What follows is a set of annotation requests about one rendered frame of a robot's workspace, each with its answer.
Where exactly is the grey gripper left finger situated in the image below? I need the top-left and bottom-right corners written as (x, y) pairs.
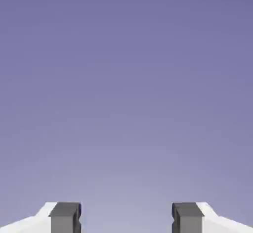
top-left (0, 201), bottom-right (82, 233)

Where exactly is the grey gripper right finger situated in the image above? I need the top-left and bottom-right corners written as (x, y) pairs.
top-left (171, 201), bottom-right (253, 233)

